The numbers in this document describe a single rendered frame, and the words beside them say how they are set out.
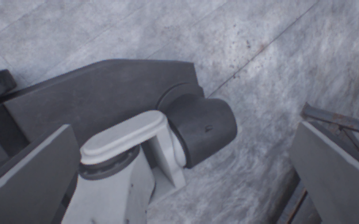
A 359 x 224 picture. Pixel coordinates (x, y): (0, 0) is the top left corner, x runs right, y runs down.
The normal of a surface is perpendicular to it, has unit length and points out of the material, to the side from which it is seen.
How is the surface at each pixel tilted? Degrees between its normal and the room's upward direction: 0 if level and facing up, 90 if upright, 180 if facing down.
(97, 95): 0
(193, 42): 0
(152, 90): 0
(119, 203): 90
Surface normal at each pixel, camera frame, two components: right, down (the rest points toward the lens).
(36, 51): 0.48, 0.27
